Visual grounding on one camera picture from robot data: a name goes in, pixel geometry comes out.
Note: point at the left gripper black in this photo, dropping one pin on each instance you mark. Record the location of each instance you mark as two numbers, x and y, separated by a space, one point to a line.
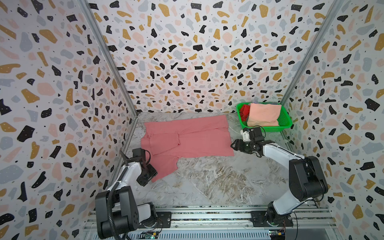
151 172

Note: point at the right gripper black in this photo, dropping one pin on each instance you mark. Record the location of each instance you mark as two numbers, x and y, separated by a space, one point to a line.
243 146

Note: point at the dusty pink t shirt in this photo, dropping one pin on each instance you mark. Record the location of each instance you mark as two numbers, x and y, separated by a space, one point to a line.
167 142

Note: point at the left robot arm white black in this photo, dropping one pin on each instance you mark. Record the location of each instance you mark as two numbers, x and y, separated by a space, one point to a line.
117 212

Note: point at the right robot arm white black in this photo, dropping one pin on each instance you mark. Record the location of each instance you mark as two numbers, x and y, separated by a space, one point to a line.
306 178

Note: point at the red t shirt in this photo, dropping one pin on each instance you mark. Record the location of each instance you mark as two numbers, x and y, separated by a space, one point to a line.
244 112

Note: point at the peach folded t shirt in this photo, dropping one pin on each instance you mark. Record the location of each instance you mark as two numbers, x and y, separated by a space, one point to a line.
265 115

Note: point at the green plastic basket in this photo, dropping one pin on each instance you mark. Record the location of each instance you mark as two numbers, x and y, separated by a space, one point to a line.
284 119

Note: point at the left green circuit board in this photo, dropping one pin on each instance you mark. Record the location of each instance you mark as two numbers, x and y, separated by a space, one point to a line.
148 236

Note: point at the right circuit board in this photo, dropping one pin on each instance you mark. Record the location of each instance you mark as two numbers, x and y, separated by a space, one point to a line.
277 235

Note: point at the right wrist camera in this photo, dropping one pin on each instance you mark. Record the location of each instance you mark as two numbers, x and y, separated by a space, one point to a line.
256 134

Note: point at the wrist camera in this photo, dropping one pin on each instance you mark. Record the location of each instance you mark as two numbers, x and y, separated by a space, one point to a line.
142 156
256 134

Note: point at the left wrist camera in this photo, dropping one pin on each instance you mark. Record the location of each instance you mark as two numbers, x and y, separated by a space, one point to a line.
142 156

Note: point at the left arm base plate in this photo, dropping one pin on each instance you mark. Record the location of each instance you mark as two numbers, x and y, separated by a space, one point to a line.
162 220

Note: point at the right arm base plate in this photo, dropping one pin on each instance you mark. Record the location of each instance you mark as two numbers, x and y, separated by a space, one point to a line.
265 219

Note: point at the aluminium rail frame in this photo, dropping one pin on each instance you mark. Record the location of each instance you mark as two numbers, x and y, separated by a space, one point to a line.
311 222

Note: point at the left corner aluminium post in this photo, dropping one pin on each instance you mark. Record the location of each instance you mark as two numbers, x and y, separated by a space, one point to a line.
84 5

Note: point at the corner aluminium post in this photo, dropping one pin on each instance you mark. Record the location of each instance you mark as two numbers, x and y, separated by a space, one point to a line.
331 14
84 5

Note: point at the right corner aluminium post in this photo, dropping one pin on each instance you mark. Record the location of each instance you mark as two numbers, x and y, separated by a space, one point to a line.
331 14

